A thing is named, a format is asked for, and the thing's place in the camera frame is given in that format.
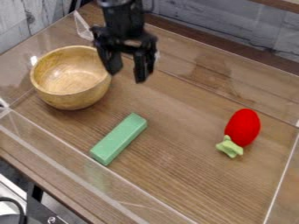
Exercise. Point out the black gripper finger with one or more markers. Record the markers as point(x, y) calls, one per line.
point(145, 65)
point(112, 60)

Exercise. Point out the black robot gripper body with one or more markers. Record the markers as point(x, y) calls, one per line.
point(124, 34)

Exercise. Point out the brown wooden bowl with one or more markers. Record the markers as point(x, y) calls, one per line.
point(70, 78)

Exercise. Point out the green rectangular block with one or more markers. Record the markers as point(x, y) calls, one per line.
point(118, 139)

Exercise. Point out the red plush strawberry toy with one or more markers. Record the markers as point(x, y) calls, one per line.
point(241, 132)

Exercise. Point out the clear acrylic corner bracket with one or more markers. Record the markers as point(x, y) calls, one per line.
point(82, 27)

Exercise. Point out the clear acrylic enclosure walls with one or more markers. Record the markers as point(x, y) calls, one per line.
point(170, 178)

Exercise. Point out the black table frame leg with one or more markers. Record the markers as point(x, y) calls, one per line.
point(46, 209)

